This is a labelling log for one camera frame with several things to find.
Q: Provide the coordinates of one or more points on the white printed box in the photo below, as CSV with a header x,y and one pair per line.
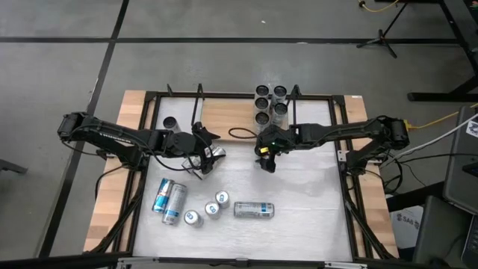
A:
x,y
407,224

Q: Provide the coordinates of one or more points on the black tripod stand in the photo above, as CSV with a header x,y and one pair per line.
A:
x,y
380,36

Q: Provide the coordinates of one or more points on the black furniture foot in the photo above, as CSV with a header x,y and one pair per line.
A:
x,y
11,166

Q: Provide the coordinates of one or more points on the silver blue Red Bull can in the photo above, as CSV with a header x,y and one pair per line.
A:
x,y
212,209
222,198
192,217

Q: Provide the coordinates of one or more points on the white Celsius can palm print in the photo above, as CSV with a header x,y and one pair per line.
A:
x,y
254,209

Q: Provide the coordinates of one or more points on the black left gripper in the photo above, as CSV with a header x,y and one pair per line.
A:
x,y
183,143

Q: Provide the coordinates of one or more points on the dark grey equipment case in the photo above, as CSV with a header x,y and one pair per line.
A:
x,y
461,160

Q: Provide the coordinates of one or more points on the black desk leg beam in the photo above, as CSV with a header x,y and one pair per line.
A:
x,y
411,198

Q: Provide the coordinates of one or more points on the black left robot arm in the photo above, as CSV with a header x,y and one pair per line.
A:
x,y
112,135

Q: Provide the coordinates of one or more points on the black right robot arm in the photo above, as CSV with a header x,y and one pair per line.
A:
x,y
347,130

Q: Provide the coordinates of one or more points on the black desk frame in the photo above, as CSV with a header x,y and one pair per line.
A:
x,y
429,97

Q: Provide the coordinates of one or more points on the tall silver Red Bull can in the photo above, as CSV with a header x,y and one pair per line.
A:
x,y
174,204

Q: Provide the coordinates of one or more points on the dark grey box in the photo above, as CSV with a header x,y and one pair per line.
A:
x,y
438,231

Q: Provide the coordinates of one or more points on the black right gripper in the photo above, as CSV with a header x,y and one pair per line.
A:
x,y
280,140

